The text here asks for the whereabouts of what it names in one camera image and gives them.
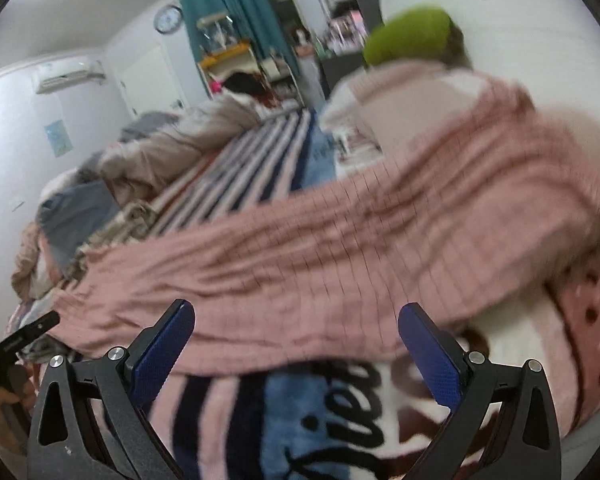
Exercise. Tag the blue grey folded garment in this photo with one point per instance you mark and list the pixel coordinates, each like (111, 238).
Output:
(70, 217)

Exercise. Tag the crumpled beige grey duvet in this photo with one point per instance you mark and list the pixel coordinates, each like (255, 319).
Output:
(157, 149)

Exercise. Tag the white air conditioner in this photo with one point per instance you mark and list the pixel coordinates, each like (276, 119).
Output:
(63, 73)

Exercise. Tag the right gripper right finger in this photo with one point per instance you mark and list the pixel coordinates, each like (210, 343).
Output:
(525, 442)

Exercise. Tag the mannequin head with wig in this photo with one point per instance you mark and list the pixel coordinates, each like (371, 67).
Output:
(303, 45)

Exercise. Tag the small wall poster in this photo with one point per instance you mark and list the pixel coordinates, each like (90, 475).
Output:
(58, 137)

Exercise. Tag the green plush toy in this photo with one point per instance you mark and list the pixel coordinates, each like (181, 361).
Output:
(423, 32)

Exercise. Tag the dark tall bookshelf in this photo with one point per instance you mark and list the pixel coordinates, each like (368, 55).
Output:
(341, 42)

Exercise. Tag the beige striped pillow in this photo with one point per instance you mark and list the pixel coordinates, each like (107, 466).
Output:
(445, 110)

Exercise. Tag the pink checked pants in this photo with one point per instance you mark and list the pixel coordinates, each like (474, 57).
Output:
(322, 274)

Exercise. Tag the teal curtain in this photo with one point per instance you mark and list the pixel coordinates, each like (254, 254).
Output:
(254, 20)

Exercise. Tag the white door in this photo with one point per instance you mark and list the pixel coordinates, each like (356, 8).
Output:
(149, 85)

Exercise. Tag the striped plush bed blanket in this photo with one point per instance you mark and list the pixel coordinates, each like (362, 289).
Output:
(339, 418)

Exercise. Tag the grey floral patterned garment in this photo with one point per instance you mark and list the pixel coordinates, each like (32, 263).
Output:
(133, 222)

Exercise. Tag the round wall clock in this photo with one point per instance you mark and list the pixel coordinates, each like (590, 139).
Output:
(168, 20)

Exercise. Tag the yellow white shelf cabinet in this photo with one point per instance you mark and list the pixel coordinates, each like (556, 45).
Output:
(237, 58)

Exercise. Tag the person's left hand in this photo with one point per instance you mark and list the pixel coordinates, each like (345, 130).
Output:
(25, 400)

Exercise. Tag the white bed headboard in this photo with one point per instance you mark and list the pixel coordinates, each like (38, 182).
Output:
(551, 47)

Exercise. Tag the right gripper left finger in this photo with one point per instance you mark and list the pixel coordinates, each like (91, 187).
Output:
(90, 419)

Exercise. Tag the glass display case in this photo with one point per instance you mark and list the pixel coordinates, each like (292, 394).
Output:
(217, 33)

